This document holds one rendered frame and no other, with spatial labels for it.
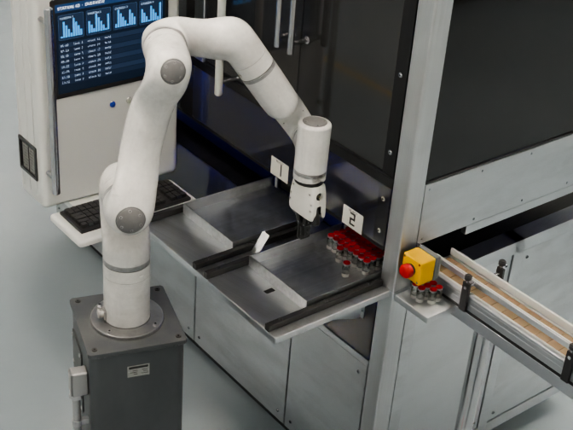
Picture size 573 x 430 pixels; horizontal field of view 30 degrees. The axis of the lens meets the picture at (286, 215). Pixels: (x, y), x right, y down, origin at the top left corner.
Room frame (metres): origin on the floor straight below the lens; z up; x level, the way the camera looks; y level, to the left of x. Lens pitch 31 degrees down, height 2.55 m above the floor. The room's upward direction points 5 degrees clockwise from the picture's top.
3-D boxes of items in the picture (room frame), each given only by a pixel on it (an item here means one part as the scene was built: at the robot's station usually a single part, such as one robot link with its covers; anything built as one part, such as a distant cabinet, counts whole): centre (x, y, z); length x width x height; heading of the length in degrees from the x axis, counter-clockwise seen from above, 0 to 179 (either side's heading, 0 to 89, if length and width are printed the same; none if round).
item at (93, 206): (2.92, 0.51, 0.82); 0.40 x 0.14 x 0.02; 130
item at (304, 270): (2.54, -0.12, 0.90); 0.34 x 0.26 x 0.04; 130
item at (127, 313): (2.26, 0.40, 0.95); 0.19 x 0.19 x 0.18
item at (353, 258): (2.60, -0.19, 0.90); 0.18 x 0.02 x 0.05; 40
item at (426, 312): (2.44, -0.41, 0.87); 0.14 x 0.13 x 0.02; 130
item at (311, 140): (2.39, -0.05, 1.35); 0.09 x 0.08 x 0.13; 16
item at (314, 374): (3.56, -0.03, 0.44); 2.06 x 1.00 x 0.88; 40
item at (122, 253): (2.30, 0.40, 1.16); 0.19 x 0.12 x 0.24; 16
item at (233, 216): (2.80, 0.10, 0.90); 0.34 x 0.26 x 0.04; 130
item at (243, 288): (2.63, 0.04, 0.87); 0.70 x 0.48 x 0.02; 40
